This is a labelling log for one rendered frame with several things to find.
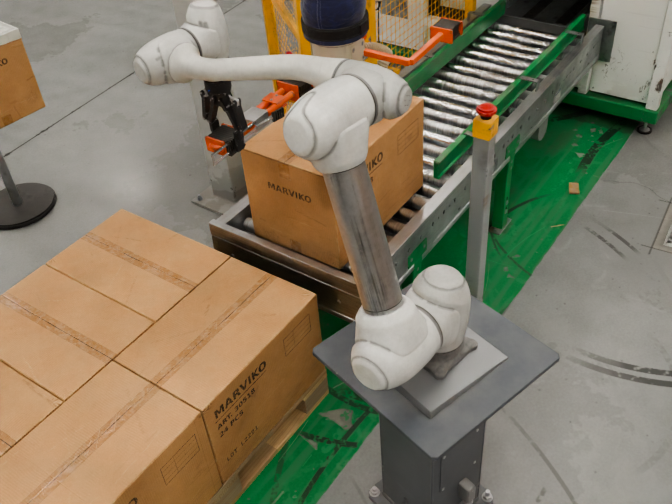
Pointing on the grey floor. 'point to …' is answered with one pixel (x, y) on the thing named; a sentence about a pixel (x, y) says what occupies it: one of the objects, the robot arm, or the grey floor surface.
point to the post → (480, 202)
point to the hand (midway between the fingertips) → (227, 138)
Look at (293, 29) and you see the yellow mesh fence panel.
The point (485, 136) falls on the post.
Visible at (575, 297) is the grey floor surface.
